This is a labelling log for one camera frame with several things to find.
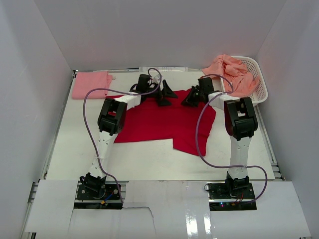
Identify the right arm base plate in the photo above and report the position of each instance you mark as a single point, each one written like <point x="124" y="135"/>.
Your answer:
<point x="221" y="200"/>

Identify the salmon t shirt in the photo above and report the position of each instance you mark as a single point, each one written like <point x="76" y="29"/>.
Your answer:
<point x="236" y="71"/>

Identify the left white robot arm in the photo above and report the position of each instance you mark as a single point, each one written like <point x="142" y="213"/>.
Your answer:
<point x="111" y="122"/>

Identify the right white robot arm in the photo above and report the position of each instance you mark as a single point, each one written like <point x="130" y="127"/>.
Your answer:
<point x="240" y="123"/>

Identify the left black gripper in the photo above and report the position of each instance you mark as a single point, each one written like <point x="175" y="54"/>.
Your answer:
<point x="165" y="92"/>

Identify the white paper sheet rear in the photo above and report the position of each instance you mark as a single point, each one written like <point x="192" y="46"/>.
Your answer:
<point x="165" y="69"/>

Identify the folded pink t shirt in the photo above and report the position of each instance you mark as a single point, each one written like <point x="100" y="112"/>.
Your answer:
<point x="86" y="81"/>

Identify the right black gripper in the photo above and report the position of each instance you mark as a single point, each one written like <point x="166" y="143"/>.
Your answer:
<point x="188" y="100"/>

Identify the red t shirt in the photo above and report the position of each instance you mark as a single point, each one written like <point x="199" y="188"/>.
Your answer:
<point x="148" y="121"/>

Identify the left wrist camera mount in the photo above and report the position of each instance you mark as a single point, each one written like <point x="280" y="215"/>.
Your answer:
<point x="157" y="79"/>

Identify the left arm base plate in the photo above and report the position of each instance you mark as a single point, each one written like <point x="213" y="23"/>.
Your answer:
<point x="108" y="198"/>

